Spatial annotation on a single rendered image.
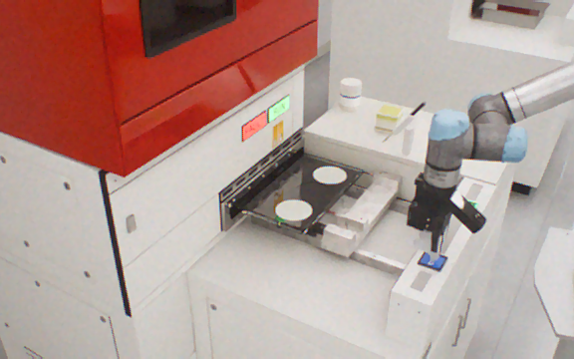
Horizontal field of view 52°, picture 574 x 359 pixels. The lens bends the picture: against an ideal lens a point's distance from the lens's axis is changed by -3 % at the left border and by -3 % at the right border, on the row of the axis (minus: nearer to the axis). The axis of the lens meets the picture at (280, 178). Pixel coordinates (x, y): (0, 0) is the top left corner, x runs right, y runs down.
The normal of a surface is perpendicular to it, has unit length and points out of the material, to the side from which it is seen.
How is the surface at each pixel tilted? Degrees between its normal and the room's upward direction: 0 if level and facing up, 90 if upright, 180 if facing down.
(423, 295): 0
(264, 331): 90
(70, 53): 90
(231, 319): 90
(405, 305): 90
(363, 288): 0
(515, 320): 0
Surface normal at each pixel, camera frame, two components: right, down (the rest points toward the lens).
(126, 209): 0.85, 0.27
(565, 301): 0.00, -0.85
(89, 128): -0.52, 0.45
